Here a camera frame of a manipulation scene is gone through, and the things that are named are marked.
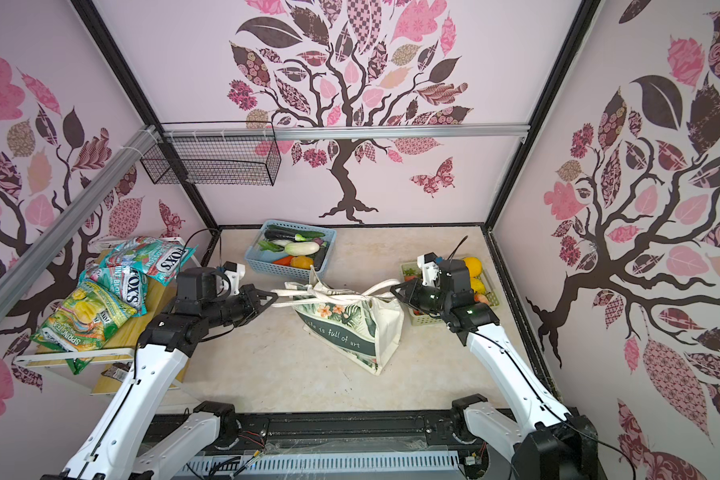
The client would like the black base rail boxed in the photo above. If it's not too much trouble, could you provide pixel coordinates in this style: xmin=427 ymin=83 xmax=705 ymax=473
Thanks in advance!
xmin=143 ymin=407 xmax=583 ymax=457

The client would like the green leafy lettuce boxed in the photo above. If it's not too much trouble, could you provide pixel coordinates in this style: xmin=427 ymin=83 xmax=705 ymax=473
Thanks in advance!
xmin=258 ymin=240 xmax=284 ymax=252

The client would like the wooden side shelf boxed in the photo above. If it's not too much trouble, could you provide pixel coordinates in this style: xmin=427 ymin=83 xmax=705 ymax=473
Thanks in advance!
xmin=13 ymin=238 xmax=205 ymax=397

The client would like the green yellow snack bag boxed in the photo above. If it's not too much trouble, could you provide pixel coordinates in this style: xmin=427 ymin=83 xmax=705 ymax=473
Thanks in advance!
xmin=31 ymin=280 xmax=137 ymax=352

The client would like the dark purple eggplant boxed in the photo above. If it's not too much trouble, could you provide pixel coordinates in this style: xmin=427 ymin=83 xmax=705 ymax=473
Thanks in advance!
xmin=264 ymin=228 xmax=305 ymax=242

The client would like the yellow-orange round fruit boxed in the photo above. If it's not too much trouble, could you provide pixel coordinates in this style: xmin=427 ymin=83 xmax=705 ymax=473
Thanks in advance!
xmin=290 ymin=256 xmax=314 ymax=270

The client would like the cream canvas grocery bag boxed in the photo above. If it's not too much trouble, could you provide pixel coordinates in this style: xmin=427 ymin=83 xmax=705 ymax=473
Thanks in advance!
xmin=274 ymin=271 xmax=405 ymax=376

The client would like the brown chocolate bar wrapper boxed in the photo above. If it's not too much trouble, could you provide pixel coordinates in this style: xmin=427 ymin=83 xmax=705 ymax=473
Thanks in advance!
xmin=102 ymin=364 xmax=129 ymax=383

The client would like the Fox's candy bag lower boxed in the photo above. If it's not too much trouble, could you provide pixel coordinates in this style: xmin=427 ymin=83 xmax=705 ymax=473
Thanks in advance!
xmin=79 ymin=265 xmax=148 ymax=315

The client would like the green cucumber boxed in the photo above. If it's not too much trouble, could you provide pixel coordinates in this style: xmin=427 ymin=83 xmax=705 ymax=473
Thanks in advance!
xmin=294 ymin=231 xmax=324 ymax=242

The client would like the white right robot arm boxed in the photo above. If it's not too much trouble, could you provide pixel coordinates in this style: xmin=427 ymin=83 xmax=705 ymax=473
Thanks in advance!
xmin=390 ymin=253 xmax=599 ymax=479

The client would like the pale green napa cabbage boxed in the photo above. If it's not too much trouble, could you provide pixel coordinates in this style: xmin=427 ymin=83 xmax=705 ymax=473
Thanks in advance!
xmin=284 ymin=241 xmax=321 ymax=256

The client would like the fox's candy bag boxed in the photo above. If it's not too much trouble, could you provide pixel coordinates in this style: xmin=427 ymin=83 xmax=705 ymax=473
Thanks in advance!
xmin=79 ymin=265 xmax=148 ymax=315
xmin=101 ymin=236 xmax=195 ymax=285

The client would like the orange fruit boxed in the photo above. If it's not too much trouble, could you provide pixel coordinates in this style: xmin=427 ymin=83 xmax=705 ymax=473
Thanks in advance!
xmin=463 ymin=257 xmax=483 ymax=278

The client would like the white slotted cable duct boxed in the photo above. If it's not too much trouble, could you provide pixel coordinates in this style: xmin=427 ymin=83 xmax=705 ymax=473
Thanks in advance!
xmin=174 ymin=451 xmax=463 ymax=479

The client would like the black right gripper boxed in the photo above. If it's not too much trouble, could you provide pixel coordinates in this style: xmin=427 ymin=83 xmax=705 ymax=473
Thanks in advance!
xmin=395 ymin=278 xmax=454 ymax=315

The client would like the black wire wall basket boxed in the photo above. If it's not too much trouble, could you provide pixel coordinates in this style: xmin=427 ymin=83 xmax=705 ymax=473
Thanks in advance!
xmin=141 ymin=120 xmax=282 ymax=186

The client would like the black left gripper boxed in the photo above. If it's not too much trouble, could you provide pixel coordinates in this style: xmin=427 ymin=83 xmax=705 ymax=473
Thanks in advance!
xmin=201 ymin=284 xmax=275 ymax=328

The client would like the light green perforated basket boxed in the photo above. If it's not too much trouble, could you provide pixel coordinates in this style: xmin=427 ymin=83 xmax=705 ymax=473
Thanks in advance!
xmin=400 ymin=261 xmax=500 ymax=326

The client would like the yellow lemon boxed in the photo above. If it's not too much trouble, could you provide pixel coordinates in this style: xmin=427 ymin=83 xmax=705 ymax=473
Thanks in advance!
xmin=470 ymin=278 xmax=487 ymax=295

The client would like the Fox's candy bag upper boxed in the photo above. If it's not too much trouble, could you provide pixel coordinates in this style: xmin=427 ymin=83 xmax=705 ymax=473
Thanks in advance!
xmin=101 ymin=236 xmax=195 ymax=285

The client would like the red orange carrot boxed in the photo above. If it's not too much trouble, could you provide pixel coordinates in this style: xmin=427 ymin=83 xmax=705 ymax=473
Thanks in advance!
xmin=272 ymin=256 xmax=293 ymax=266

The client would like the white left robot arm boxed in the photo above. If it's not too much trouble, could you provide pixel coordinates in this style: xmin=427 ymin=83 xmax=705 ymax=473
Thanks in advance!
xmin=56 ymin=262 xmax=278 ymax=479

